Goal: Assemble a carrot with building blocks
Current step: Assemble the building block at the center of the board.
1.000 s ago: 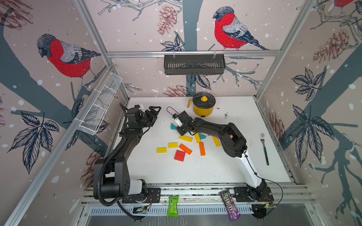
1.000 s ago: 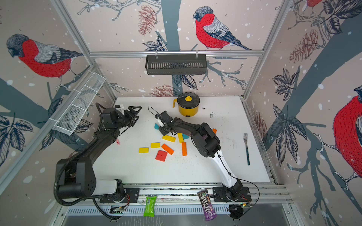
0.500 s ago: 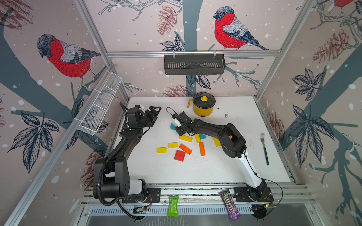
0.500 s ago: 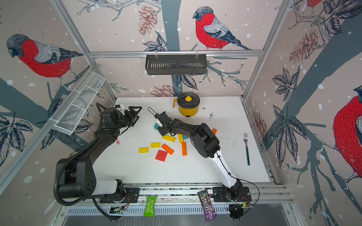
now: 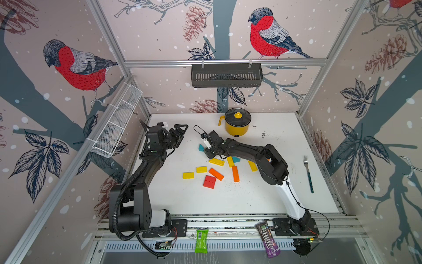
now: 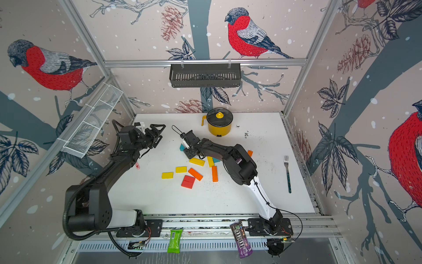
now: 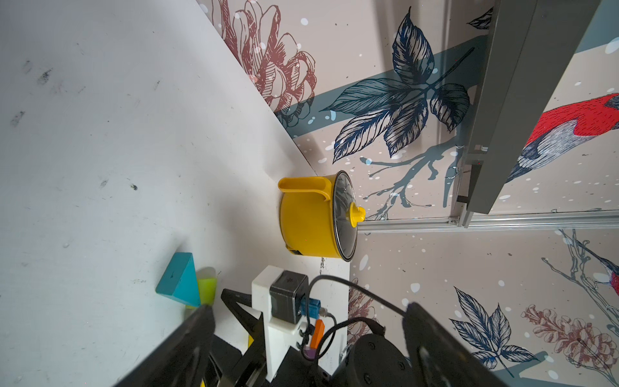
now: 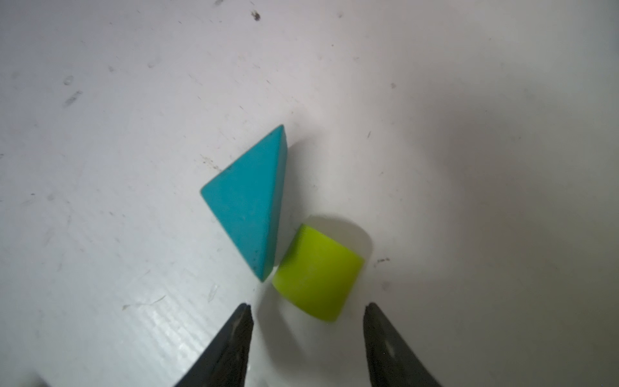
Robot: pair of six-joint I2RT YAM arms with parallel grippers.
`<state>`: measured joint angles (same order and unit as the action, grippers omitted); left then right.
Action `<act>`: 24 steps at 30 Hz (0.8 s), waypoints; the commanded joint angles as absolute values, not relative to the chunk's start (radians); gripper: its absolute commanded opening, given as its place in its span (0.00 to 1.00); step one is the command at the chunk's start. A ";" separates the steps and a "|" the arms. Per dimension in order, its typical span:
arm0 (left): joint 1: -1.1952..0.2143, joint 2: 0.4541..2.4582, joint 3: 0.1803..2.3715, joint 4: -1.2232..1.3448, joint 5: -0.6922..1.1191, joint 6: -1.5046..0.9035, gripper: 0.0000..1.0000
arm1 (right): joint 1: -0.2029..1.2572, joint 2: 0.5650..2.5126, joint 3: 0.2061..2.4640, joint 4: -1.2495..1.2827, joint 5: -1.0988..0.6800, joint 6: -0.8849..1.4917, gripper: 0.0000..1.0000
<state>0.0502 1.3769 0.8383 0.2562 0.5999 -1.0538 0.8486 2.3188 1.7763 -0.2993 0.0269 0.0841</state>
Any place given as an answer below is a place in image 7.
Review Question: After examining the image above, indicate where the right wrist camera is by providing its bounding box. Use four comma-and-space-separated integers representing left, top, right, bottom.
251, 265, 320, 382

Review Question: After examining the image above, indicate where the light green cylinder block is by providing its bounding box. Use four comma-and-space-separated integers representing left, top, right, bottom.
196, 267, 218, 306

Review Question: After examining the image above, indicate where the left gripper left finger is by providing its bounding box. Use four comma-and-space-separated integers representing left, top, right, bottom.
117, 305, 215, 387

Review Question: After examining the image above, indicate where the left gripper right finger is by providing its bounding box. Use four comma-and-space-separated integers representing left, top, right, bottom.
402, 303, 505, 386

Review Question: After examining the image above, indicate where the teal triangle block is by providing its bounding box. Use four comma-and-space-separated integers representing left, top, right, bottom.
156, 253, 201, 308

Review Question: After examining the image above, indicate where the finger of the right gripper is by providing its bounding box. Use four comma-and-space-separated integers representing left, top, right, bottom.
221, 289, 266, 386

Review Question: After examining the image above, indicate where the yellow pot with lid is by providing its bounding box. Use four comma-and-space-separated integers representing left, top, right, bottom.
278, 170, 366, 262

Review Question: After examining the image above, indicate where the orange block far right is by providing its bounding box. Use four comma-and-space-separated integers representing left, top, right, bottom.
309, 319, 326, 350

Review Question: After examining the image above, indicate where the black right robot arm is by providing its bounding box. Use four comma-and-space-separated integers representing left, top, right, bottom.
209, 290, 414, 386

